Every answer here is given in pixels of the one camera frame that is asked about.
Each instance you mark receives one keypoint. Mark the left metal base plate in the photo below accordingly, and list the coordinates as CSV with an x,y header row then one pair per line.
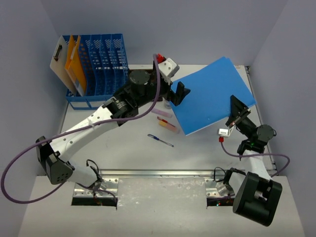
x,y
108,188

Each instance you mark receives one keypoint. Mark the metal base plate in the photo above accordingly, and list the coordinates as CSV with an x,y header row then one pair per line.
x,y
108,188
217,189

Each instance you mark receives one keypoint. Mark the blue ballpoint pen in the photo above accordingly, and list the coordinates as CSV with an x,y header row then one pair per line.
x,y
156,138

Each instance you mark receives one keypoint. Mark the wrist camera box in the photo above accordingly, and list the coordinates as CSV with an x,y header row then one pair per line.
x,y
225,132
167,67

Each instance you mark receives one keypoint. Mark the small clear round container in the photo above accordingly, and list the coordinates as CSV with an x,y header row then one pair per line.
x,y
167,104

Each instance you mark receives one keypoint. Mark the blue plastic file rack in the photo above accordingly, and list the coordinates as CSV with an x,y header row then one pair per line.
x,y
105,66

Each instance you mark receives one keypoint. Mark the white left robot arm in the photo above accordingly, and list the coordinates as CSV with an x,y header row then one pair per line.
x,y
141,88

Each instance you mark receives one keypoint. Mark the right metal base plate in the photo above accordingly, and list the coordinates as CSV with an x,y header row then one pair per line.
x,y
217,189

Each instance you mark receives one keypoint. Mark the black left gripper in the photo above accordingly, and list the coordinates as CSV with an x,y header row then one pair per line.
x,y
173,93

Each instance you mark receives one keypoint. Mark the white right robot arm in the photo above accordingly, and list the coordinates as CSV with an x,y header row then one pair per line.
x,y
256,193

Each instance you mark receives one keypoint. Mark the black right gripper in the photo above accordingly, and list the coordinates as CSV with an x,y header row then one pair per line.
x,y
237,109

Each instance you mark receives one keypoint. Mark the orange binder folder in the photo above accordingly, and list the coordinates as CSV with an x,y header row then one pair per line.
x,y
73,66

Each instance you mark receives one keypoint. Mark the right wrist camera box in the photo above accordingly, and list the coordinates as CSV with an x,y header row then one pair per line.
x,y
225,132

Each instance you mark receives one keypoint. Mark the blue folder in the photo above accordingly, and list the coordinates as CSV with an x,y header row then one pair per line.
x,y
209,99

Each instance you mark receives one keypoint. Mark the metal rail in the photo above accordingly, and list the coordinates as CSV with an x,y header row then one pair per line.
x,y
157,173

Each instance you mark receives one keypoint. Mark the white clipboard with metal clip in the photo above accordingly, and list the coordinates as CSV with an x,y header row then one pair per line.
x,y
58,62

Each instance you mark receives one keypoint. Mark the pink eraser stick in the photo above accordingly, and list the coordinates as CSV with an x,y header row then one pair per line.
x,y
162,113

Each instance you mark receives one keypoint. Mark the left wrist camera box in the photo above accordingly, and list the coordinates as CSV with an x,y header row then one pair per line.
x,y
167,67

